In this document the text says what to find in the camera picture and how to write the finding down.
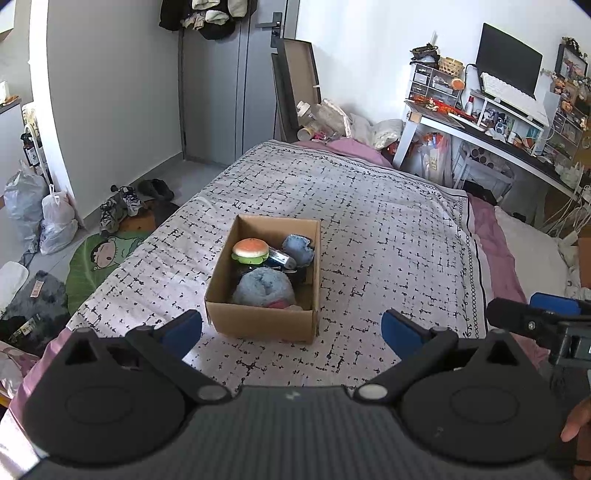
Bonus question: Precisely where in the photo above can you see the brown floor mat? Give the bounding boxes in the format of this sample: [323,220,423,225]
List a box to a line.
[117,200,182,232]

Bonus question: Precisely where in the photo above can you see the grey door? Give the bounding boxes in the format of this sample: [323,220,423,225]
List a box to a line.
[178,0,289,167]

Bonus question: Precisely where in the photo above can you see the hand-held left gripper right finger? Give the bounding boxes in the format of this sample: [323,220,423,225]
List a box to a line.
[355,308,533,403]

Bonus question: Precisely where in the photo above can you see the white plastic bag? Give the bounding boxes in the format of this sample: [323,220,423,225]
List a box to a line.
[39,185,79,256]

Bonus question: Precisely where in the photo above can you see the burger plush toy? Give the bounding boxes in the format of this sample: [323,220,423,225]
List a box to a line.
[232,238,270,266]

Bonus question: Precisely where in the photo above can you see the dark flat cardboard box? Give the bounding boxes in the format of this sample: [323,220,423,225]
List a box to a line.
[270,38,322,144]

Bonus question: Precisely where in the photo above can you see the blue tissue pack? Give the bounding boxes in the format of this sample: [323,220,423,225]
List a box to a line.
[267,248,297,271]

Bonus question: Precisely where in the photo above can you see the clear plastic bottle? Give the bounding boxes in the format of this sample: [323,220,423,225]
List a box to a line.
[295,100,325,127]

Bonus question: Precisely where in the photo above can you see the pair of dark slippers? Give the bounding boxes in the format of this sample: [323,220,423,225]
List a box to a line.
[137,178,175,202]

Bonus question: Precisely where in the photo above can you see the round blue-grey plush toy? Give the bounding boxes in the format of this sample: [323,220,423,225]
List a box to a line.
[281,234,315,268]

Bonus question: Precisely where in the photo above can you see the grey sneaker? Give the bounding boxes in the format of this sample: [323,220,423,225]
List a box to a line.
[99,196,124,233]
[117,185,145,217]

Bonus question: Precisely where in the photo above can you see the white black-patterned blanket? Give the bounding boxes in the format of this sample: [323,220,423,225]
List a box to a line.
[67,141,490,398]

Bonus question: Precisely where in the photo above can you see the person's right hand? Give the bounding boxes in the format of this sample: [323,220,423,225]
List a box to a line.
[560,396,591,444]

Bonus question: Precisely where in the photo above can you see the hanging clothes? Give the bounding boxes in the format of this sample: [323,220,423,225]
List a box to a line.
[159,0,258,41]

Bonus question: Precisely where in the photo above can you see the white slipper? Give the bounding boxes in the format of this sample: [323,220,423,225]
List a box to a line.
[0,261,30,315]

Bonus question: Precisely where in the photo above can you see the clear drawer organizer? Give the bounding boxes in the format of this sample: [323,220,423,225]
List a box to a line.
[409,62,463,101]

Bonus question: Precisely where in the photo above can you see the dark picture frame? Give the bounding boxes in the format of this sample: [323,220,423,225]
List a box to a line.
[554,44,590,82]

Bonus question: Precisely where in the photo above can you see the white desk shelf riser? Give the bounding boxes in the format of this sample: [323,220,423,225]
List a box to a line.
[466,90,551,140]

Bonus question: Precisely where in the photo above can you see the green cartoon rug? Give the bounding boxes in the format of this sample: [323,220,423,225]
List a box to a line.
[65,226,154,317]

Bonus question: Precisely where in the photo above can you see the light blue fluffy plush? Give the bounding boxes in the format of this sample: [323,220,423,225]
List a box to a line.
[231,268,297,309]

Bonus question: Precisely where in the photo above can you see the grey plastic bag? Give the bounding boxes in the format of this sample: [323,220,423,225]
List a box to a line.
[4,161,50,253]

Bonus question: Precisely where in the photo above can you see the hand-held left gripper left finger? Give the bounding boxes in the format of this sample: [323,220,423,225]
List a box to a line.
[59,309,232,403]

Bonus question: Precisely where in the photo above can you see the black door handle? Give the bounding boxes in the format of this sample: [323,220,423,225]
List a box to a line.
[256,13,283,47]

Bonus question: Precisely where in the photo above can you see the white wire rack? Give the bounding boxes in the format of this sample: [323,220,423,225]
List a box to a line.
[455,138,514,204]

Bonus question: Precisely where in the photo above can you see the brown cardboard box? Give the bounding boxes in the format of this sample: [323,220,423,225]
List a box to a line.
[204,215,322,344]

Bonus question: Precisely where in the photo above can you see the grey fluffy rug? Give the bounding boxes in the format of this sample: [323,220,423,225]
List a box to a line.
[0,270,71,357]

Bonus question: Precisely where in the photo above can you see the white desk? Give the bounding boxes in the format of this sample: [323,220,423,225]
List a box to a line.
[392,99,591,199]

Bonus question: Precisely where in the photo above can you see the black monitor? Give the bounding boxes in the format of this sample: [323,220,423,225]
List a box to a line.
[475,23,544,100]

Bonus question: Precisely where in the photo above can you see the white keyboard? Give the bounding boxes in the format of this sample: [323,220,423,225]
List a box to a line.
[480,72,549,119]

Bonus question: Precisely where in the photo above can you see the pile of snack packets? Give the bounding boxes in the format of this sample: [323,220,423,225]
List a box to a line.
[413,131,451,181]

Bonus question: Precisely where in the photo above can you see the white storage rack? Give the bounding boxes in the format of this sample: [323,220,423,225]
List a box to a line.
[21,104,52,186]

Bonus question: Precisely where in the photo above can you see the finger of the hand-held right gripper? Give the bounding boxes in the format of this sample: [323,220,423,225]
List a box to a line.
[529,292,591,318]
[487,298,561,346]

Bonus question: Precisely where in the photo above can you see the pile of pillows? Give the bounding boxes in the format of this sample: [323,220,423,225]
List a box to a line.
[318,98,406,151]

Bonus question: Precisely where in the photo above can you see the white quilt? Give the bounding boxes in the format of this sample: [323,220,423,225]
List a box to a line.
[494,205,580,301]

